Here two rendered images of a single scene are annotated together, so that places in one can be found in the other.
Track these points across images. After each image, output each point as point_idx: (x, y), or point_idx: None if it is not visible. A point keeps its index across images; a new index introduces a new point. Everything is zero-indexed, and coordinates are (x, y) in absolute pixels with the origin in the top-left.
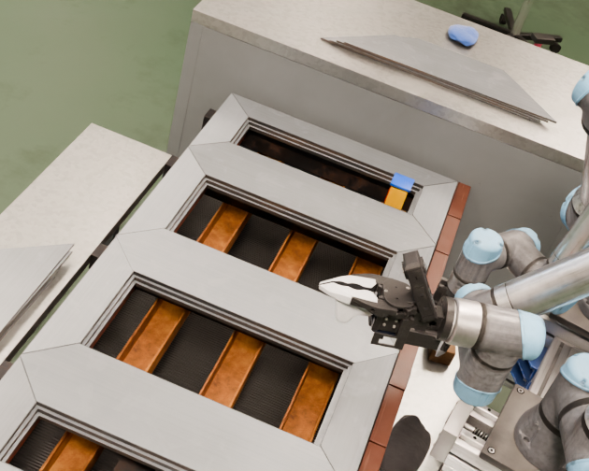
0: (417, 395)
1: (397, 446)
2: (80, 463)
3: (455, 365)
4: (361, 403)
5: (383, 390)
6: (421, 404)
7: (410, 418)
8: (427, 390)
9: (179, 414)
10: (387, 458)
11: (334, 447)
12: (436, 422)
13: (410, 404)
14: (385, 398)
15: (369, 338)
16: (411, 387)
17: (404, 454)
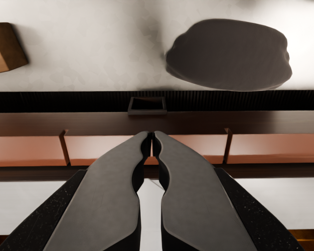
0: (114, 62)
1: (245, 73)
2: None
3: None
4: (312, 202)
5: (268, 180)
6: (127, 52)
7: (180, 66)
8: (91, 48)
9: None
10: (272, 82)
11: None
12: (152, 17)
13: (136, 68)
14: (264, 160)
15: (144, 224)
16: (103, 74)
17: (260, 60)
